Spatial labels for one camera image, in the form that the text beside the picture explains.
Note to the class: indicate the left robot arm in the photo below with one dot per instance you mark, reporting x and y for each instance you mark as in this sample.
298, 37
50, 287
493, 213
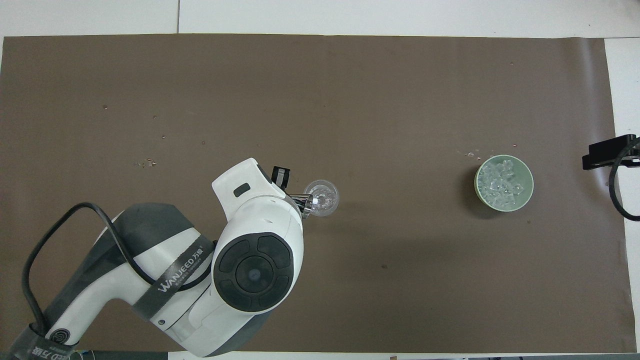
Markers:
260, 240

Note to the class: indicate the clear ice cubes pile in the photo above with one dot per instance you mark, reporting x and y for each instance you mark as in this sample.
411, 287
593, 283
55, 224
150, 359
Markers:
501, 181

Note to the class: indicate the clear drinking glass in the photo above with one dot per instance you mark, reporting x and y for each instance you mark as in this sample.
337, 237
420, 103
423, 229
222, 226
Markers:
326, 197

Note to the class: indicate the green bowl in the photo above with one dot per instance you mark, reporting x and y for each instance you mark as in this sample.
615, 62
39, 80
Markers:
526, 175

